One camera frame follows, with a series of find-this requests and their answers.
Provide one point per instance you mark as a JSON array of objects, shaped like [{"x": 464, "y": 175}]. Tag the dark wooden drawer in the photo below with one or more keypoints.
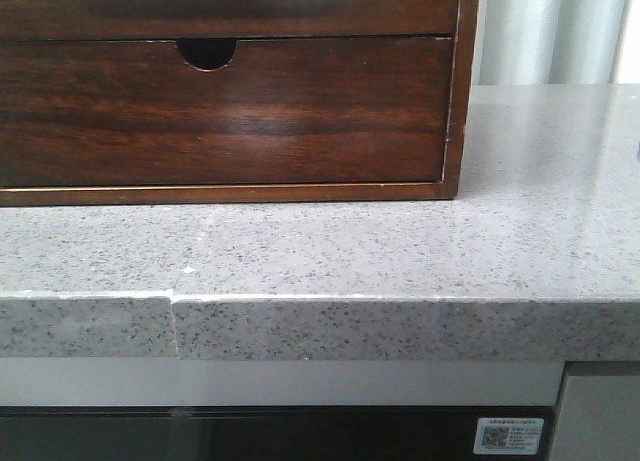
[
  {"x": 23, "y": 20},
  {"x": 203, "y": 112}
]

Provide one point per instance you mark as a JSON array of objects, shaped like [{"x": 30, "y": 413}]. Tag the dark wooden drawer cabinet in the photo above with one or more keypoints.
[{"x": 446, "y": 187}]

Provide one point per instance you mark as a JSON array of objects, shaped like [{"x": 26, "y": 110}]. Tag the white QR code sticker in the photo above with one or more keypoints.
[{"x": 508, "y": 436}]

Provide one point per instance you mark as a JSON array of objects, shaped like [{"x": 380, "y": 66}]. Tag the white curtain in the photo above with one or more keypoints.
[{"x": 534, "y": 42}]

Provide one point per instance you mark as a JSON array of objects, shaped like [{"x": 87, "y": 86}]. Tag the grey cabinet door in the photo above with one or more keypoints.
[{"x": 598, "y": 412}]

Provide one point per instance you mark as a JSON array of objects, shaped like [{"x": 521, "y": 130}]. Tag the black built-in appliance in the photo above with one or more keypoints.
[{"x": 255, "y": 433}]

